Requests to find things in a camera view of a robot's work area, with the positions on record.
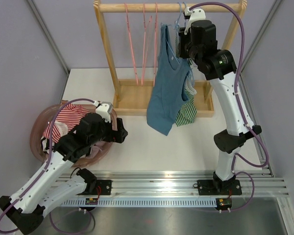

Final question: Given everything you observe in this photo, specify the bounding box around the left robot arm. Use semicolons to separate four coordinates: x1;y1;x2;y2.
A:
0;113;128;235

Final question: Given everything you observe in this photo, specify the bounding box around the wooden clothes rack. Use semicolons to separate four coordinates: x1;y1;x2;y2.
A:
93;0;247;118

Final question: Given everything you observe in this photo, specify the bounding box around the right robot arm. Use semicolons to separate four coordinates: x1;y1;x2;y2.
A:
179;20;262;195

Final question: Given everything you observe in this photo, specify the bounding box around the green white striped tank top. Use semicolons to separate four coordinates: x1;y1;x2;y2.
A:
174;31;198;127

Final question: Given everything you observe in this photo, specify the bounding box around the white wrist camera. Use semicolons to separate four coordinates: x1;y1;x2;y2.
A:
184;7;206;35
93;100;113;123

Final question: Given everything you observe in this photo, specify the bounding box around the pink wire hanger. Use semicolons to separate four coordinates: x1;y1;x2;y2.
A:
141;3;152;86
153;2;158;87
124;3;139;85

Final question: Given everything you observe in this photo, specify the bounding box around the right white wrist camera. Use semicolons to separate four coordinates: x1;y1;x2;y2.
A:
184;7;206;35

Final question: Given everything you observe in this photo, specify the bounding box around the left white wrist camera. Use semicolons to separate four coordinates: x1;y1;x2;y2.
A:
93;100;113;123

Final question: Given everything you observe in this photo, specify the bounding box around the black white striped tank top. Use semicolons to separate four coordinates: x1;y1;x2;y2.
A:
40;137;49;154

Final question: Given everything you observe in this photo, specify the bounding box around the pink plastic basin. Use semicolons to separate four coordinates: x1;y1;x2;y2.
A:
30;104;112;167

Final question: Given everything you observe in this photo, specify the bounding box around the aluminium mounting rail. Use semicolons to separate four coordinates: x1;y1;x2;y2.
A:
56;171;290;198

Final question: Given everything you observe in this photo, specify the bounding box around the purple cable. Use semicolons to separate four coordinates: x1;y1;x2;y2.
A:
0;98;96;233
190;1;269;212

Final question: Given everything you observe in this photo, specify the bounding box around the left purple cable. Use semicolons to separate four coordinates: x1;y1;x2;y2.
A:
0;98;96;233

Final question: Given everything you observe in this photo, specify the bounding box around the blue tank top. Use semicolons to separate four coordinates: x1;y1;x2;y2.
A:
147;24;190;136

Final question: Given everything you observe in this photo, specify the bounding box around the pink tank top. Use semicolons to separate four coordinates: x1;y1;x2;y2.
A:
87;141;107;159

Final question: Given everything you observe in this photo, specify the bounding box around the white slotted cable duct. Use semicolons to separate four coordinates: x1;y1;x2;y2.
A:
61;197;217;208

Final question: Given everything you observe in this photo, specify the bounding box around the red white striped tank top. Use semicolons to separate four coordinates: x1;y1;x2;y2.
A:
52;104;89;143

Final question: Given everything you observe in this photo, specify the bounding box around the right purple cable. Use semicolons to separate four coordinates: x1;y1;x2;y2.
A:
190;1;269;212

